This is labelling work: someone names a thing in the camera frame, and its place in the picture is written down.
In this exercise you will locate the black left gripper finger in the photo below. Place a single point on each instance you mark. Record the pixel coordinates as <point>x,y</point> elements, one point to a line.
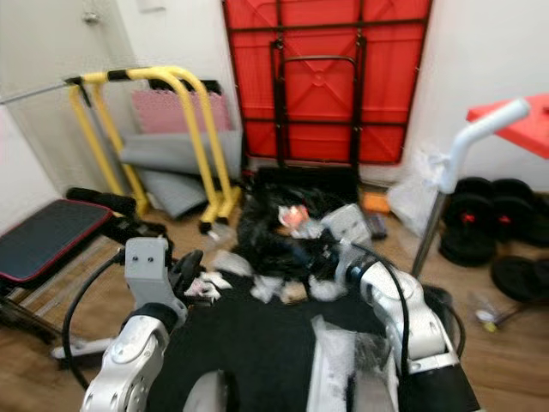
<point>186,268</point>

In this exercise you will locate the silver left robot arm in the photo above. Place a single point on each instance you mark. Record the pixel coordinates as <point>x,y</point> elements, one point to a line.
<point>129,369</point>

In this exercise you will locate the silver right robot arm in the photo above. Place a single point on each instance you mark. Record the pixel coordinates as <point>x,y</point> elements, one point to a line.
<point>403,318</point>

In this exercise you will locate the black floor mat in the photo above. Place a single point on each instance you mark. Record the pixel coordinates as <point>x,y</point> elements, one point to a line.
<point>266,343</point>

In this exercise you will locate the crumpled clear plastic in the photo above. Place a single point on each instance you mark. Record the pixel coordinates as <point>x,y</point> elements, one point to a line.
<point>328,287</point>

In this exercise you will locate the white red paper wrapper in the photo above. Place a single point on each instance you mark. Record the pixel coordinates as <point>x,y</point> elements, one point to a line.
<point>206,287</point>

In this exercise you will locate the white plastic wrapper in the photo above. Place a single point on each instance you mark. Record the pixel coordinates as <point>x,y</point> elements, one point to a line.
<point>326,227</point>

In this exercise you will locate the clear plastic packet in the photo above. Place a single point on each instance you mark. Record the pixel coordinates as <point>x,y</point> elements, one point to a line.
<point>232,264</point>

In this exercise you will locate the brown card piece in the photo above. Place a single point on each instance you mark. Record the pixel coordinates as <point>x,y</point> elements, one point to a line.
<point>294,292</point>

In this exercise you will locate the orange white wrapper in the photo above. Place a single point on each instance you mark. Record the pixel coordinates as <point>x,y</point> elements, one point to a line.
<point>293,216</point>

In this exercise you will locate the black foam bench roller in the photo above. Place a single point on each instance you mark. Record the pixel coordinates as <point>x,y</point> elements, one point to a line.
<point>137,233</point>
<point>101,201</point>

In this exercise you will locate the small black case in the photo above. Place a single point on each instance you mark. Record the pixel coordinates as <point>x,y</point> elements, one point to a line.
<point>377,225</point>

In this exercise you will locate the black rubbish bag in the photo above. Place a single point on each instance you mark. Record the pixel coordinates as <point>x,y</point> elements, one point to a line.
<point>266,249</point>

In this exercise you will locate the crumpled white tissue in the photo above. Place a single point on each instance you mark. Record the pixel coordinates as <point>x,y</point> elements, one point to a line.
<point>265,288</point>

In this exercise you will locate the orange box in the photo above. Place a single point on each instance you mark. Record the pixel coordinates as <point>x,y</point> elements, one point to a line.
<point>375,202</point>

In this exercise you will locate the black fabric box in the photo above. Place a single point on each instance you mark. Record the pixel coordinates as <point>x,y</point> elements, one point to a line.
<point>309,178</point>

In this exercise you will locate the white plastic bag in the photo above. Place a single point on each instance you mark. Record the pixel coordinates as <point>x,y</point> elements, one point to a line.
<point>412,202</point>

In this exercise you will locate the grey rolled mat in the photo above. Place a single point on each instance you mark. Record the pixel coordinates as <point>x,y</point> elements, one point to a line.
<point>163,154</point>

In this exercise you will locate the robot left leg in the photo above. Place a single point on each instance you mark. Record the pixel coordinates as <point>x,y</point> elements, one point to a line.
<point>229,396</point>

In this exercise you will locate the robot leg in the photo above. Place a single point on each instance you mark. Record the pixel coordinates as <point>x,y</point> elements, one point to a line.
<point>229,396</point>
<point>376,398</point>

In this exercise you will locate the black red-trimmed bench pad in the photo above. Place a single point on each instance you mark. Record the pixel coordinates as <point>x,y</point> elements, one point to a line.
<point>51,240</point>

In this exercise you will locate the robot right leg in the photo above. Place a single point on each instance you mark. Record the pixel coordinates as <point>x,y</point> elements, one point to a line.
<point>376,398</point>

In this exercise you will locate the pink foam mat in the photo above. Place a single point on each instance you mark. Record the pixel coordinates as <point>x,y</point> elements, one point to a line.
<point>171,113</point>

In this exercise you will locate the red folding table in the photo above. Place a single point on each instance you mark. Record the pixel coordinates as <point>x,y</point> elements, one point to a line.
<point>322,86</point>

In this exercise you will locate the black foam tile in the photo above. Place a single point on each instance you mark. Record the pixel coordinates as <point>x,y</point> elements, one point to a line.
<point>210,87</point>

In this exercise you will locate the black weight plate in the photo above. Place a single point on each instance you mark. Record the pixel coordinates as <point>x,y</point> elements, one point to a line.
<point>519,279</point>

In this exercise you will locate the red plastic table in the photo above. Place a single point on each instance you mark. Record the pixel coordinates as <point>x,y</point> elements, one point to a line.
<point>523,129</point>

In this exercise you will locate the pale grey door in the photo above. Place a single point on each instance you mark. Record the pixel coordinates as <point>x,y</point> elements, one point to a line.
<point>43,47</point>

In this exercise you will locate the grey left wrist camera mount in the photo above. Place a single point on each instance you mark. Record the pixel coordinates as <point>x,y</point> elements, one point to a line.
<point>146,270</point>

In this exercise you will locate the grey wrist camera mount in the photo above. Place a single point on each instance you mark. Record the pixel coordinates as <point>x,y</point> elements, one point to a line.
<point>146,270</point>
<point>347,225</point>

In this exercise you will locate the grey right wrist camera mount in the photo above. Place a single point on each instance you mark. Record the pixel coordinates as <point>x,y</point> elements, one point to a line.
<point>347,225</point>

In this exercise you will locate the yellow metal frame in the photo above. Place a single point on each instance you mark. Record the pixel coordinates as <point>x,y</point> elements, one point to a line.
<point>217,210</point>

